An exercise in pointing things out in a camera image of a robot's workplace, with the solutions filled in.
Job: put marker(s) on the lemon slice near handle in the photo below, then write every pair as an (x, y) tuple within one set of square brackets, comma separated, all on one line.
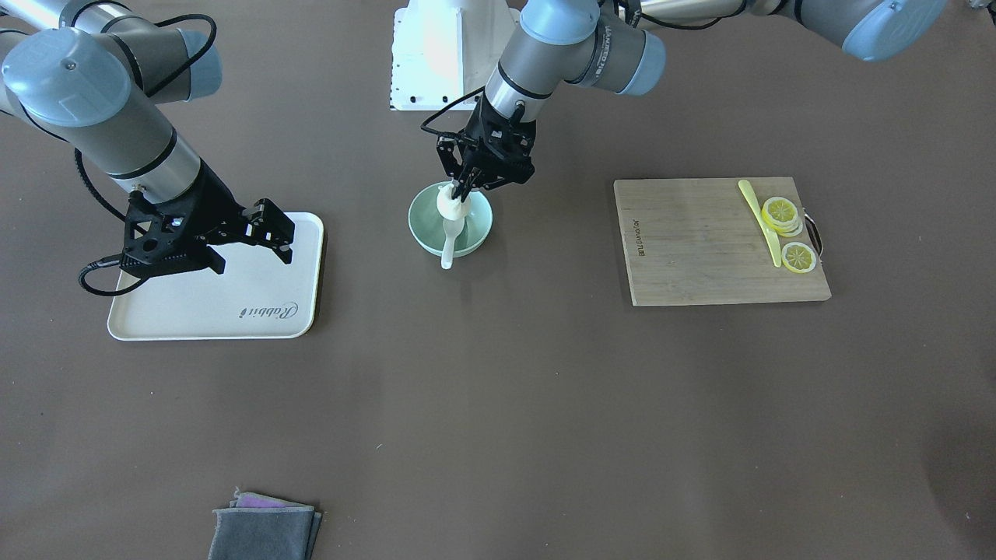
[(799, 258)]

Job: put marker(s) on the metal cutting board handle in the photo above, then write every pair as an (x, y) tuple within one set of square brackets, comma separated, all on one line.
[(813, 234)]

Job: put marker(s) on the yellow plastic knife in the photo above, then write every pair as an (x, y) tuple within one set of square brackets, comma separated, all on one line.
[(768, 232)]

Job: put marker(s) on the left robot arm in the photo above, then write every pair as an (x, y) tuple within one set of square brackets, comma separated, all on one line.
[(606, 44)]

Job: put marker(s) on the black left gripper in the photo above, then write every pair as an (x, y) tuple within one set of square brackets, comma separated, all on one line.
[(449, 153)]

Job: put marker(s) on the bamboo cutting board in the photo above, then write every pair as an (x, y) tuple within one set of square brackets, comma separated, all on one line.
[(695, 241)]

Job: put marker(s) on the mint green bowl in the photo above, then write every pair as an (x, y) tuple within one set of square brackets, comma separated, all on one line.
[(427, 225)]

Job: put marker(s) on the grey folded cloth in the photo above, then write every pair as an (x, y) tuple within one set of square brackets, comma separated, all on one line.
[(257, 526)]

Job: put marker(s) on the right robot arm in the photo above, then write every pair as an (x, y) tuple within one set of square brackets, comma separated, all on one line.
[(94, 74)]

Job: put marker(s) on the cream rabbit tray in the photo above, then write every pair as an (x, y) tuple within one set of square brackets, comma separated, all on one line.
[(257, 296)]

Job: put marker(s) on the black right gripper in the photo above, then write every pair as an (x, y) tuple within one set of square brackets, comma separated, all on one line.
[(216, 204)]

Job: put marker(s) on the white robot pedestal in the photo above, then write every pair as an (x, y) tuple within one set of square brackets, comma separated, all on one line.
[(445, 49)]

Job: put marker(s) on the white ceramic spoon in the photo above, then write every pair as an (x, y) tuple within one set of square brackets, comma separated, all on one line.
[(452, 229)]

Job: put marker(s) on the white steamed bun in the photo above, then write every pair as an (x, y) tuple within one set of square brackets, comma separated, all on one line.
[(449, 206)]

